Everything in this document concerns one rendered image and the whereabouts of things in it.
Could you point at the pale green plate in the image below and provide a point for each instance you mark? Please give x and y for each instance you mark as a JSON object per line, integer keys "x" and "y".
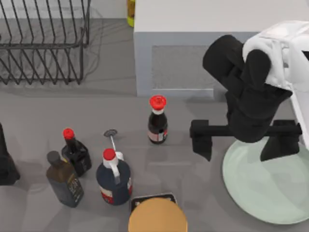
{"x": 263, "y": 191}

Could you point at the round dark bottle red cap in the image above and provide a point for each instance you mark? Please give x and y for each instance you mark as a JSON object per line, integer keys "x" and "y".
{"x": 157, "y": 125}

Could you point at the black square base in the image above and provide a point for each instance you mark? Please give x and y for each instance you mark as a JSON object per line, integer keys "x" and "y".
{"x": 169, "y": 197}

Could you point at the round wooden lid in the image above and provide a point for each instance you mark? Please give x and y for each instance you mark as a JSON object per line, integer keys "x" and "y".
{"x": 158, "y": 217}

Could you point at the white and grey cabinet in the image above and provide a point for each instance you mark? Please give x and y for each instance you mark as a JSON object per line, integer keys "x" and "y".
{"x": 183, "y": 21}

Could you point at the small square bottle red cap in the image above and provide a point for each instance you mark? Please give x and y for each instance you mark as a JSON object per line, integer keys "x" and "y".
{"x": 78, "y": 154}

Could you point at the brown bottle grey cap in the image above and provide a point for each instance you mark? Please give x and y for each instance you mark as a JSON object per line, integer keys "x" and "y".
{"x": 65, "y": 183}

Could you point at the yellow bottle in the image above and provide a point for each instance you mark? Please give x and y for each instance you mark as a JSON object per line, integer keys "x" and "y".
{"x": 131, "y": 14}

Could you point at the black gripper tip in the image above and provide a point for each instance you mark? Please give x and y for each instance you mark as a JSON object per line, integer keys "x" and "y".
{"x": 6, "y": 164}

